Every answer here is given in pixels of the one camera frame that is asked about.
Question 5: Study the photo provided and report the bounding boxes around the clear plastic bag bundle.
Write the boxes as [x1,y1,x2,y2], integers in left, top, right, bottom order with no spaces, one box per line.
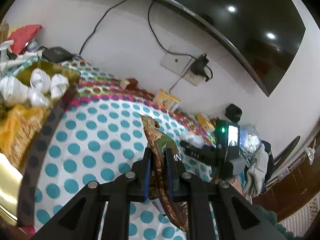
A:
[180,131,204,148]

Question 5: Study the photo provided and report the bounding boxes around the brown snack packet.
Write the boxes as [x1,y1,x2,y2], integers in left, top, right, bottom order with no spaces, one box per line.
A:
[140,115,189,232]

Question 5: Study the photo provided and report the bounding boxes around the grey clothes pile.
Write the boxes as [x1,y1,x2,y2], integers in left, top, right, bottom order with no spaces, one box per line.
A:
[243,141,274,198]

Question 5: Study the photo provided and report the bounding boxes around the yellow medicine box lying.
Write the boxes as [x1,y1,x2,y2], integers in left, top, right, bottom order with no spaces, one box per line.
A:
[196,113,215,133]

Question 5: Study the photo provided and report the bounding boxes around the yellow medicine box upright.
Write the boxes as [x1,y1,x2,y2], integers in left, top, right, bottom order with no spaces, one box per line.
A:
[153,89,181,113]

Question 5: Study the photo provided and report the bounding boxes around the polka dot tablecloth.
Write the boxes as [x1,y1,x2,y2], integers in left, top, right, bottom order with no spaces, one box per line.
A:
[17,60,251,240]

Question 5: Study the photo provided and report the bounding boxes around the black power plug adapter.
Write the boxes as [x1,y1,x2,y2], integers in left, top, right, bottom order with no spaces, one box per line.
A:
[190,54,213,82]

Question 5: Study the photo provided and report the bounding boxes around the yellow orange snack bag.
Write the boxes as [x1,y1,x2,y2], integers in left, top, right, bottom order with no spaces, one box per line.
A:
[1,105,49,168]

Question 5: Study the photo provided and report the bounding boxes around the dark red small box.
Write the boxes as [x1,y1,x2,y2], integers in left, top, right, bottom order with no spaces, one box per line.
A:
[119,78,138,90]

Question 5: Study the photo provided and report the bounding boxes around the white rolled sock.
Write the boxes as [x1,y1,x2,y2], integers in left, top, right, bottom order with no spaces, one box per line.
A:
[50,74,69,100]
[30,68,51,94]

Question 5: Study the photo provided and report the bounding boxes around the black set-top box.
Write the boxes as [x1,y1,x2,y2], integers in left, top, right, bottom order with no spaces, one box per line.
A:
[42,47,73,63]

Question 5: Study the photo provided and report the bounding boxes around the red paper bag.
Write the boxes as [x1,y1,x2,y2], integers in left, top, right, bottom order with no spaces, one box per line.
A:
[7,24,43,55]

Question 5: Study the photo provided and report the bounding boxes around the white wall socket panel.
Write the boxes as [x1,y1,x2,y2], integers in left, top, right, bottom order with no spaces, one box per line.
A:
[160,44,205,87]

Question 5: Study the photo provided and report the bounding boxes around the wall mounted black television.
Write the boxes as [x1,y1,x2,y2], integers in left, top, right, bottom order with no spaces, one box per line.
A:
[154,0,305,96]

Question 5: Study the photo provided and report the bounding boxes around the black cable on wall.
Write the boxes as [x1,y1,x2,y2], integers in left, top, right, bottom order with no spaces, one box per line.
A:
[79,0,136,55]

